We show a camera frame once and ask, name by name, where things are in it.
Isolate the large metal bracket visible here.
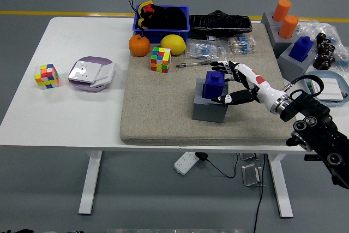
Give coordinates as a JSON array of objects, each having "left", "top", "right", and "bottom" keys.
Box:
[{"left": 241, "top": 163, "right": 266, "bottom": 187}]

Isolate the dark brown knobs cluster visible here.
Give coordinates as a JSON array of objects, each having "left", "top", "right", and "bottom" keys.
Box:
[{"left": 312, "top": 32, "right": 336, "bottom": 70}]

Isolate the clear ballpoint pen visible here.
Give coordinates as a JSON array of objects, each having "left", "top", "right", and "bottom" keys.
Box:
[{"left": 175, "top": 60, "right": 219, "bottom": 68}]

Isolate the orange cylinder seal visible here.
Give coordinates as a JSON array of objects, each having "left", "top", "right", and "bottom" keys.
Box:
[
  {"left": 272, "top": 0, "right": 292, "bottom": 23},
  {"left": 278, "top": 15, "right": 299, "bottom": 39}
]

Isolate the light blue plate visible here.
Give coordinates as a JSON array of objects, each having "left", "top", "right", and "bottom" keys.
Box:
[{"left": 304, "top": 70, "right": 349, "bottom": 107}]

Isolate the clear plastic bag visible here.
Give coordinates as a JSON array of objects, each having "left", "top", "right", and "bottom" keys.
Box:
[{"left": 296, "top": 20, "right": 349, "bottom": 68}]

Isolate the black plug with cord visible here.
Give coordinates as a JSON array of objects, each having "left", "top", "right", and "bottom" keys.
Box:
[{"left": 195, "top": 152, "right": 239, "bottom": 178}]

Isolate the black floor cable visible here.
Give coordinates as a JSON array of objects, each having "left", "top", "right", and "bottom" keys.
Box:
[{"left": 253, "top": 153, "right": 267, "bottom": 233}]

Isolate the bag of blue resistors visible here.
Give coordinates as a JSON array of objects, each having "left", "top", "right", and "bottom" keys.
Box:
[{"left": 185, "top": 39, "right": 227, "bottom": 62}]

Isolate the blue square seal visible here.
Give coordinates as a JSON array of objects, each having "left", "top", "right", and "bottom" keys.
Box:
[
  {"left": 288, "top": 35, "right": 314, "bottom": 63},
  {"left": 202, "top": 70, "right": 226, "bottom": 100}
]

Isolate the white table leg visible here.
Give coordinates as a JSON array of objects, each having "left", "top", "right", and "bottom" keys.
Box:
[
  {"left": 78, "top": 150, "right": 103, "bottom": 216},
  {"left": 267, "top": 153, "right": 294, "bottom": 219}
]

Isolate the large colourful puzzle cube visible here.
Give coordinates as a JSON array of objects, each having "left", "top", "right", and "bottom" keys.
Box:
[{"left": 150, "top": 46, "right": 172, "bottom": 74}]

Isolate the grey-brown mat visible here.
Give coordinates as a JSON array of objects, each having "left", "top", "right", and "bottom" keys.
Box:
[{"left": 119, "top": 22, "right": 300, "bottom": 146}]

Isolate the black wrapped rear-view mirror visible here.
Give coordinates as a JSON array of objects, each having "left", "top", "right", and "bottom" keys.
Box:
[{"left": 188, "top": 9, "right": 253, "bottom": 40}]

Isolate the small metal bracket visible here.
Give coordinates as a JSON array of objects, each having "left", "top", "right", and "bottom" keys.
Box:
[{"left": 239, "top": 153, "right": 261, "bottom": 162}]

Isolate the yellow lemon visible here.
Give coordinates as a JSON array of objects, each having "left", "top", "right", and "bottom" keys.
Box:
[{"left": 159, "top": 34, "right": 187, "bottom": 56}]

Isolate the white wall socket panel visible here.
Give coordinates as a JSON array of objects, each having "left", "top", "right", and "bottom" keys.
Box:
[{"left": 68, "top": 59, "right": 102, "bottom": 83}]

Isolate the orange fruit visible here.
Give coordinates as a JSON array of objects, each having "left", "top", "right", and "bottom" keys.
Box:
[{"left": 128, "top": 34, "right": 151, "bottom": 58}]

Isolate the grey round seal holder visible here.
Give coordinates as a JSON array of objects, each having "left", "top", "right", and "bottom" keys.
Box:
[
  {"left": 260, "top": 11, "right": 281, "bottom": 28},
  {"left": 268, "top": 24, "right": 300, "bottom": 59}
]

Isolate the white switch panel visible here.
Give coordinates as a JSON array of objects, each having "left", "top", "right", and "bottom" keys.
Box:
[
  {"left": 310, "top": 77, "right": 345, "bottom": 101},
  {"left": 89, "top": 62, "right": 116, "bottom": 89}
]

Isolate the white power strip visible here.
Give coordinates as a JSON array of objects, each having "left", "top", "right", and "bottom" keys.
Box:
[{"left": 173, "top": 152, "right": 200, "bottom": 175}]

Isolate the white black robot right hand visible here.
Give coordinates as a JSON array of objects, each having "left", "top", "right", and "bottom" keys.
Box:
[{"left": 209, "top": 60, "right": 286, "bottom": 111}]

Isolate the small colourful puzzle cube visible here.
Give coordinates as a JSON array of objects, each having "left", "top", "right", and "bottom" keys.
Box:
[{"left": 34, "top": 63, "right": 60, "bottom": 91}]

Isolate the blue plastic bin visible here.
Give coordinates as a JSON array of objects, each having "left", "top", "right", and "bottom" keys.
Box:
[{"left": 132, "top": 5, "right": 190, "bottom": 45}]

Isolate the grey square seal holder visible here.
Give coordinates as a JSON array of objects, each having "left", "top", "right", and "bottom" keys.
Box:
[
  {"left": 278, "top": 42, "right": 318, "bottom": 84},
  {"left": 192, "top": 77, "right": 230, "bottom": 124}
]

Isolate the bag of tan resistors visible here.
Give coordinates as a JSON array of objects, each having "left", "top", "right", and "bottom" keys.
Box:
[{"left": 222, "top": 35, "right": 257, "bottom": 56}]

